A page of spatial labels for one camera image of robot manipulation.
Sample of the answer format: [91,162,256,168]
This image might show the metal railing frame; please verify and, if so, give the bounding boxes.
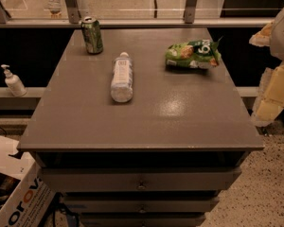
[0,0,283,28]

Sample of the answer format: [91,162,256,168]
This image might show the green soda can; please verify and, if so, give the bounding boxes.
[81,16,103,54]

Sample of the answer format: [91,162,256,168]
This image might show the green chip bag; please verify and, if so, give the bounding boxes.
[166,39,221,69]

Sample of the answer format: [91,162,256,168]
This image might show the white cardboard box orange letters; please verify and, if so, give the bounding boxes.
[0,135,55,227]

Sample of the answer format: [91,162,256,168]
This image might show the grey drawer cabinet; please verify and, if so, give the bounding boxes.
[19,28,262,227]

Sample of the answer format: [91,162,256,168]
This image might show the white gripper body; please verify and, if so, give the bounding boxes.
[270,8,284,61]

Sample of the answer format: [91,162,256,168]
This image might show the clear blue-label plastic bottle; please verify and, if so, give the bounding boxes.
[111,52,133,103]

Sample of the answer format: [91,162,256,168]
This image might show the white pump dispenser bottle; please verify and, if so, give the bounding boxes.
[1,64,27,97]

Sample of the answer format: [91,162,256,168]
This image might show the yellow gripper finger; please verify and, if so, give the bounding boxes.
[249,22,274,47]
[251,61,284,127]

